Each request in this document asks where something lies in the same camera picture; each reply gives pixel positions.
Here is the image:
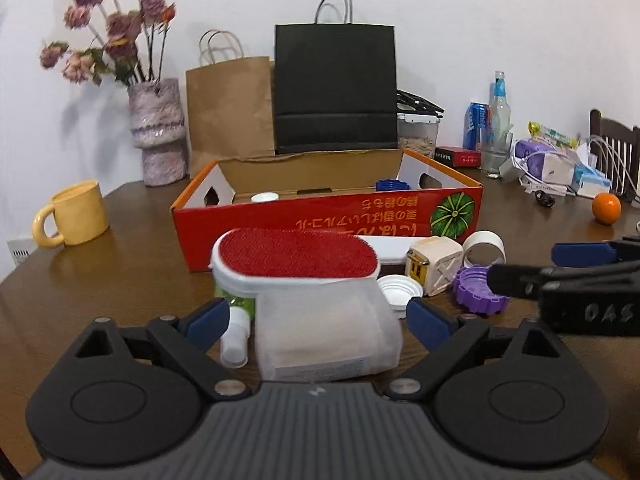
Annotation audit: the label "clear container of oats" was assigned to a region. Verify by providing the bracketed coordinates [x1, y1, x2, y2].
[397, 112, 441, 161]

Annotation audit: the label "orange fruit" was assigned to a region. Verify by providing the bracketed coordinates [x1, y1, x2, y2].
[592, 192, 622, 225]

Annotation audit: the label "clear glass bottle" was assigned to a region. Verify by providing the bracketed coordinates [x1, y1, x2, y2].
[487, 71, 511, 133]

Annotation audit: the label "stack of black frames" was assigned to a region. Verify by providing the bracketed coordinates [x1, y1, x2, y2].
[396, 89, 445, 120]

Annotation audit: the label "dried pink flowers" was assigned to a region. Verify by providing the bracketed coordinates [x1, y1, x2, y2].
[39, 0, 177, 86]

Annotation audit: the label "purple and white packets pile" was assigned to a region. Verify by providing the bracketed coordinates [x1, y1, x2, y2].
[510, 135, 640, 202]

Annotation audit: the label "brown paper bag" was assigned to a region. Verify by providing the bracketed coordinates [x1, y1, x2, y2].
[186, 30, 276, 179]

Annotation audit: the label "purple and white tissue pack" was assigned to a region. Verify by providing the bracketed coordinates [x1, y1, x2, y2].
[514, 139, 576, 187]

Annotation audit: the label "colourful snack packets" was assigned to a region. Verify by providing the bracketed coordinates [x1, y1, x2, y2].
[529, 121, 578, 150]

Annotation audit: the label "yellow mug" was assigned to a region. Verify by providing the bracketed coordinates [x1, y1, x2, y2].
[32, 180, 111, 248]

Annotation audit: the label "dark wooden chair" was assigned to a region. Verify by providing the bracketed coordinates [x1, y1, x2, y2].
[589, 108, 640, 201]

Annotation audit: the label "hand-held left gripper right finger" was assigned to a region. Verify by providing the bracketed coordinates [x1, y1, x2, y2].
[384, 297, 563, 402]

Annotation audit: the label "red lint brush white handle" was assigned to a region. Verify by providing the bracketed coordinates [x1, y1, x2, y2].
[210, 228, 416, 307]

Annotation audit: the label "small red box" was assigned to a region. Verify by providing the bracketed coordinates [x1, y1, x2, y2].
[435, 146, 483, 167]

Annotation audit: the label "red-topped white lint brush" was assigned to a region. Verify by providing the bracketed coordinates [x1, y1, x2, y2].
[255, 277, 405, 382]

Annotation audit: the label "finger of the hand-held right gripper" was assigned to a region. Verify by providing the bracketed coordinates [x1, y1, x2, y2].
[552, 239, 640, 267]
[487, 260, 640, 302]

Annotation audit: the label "mottled pink vase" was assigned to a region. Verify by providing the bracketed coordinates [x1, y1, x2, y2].
[127, 77, 190, 187]

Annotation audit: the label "beige cube charger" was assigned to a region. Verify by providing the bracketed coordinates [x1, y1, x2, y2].
[406, 235, 465, 297]

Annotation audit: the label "black paper bag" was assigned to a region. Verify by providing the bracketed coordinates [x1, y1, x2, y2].
[273, 0, 399, 155]

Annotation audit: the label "blue soda can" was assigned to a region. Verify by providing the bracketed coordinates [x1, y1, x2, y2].
[465, 101, 492, 151]

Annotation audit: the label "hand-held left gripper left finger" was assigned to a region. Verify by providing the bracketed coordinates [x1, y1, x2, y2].
[75, 297, 251, 402]

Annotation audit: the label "purple gear-shaped lid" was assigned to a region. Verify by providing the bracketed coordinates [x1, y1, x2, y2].
[453, 266, 511, 316]

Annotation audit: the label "red cardboard box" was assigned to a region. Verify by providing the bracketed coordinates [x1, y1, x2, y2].
[171, 148, 485, 273]

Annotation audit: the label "clear drinking glass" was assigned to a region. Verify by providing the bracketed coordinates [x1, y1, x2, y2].
[480, 127, 515, 177]

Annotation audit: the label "blue and white tissue box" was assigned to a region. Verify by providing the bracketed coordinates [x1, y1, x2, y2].
[572, 162, 613, 198]

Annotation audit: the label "white tape roll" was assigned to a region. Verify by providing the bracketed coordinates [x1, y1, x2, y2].
[461, 230, 507, 268]

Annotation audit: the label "white round lid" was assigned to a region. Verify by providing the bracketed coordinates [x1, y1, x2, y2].
[377, 275, 425, 320]

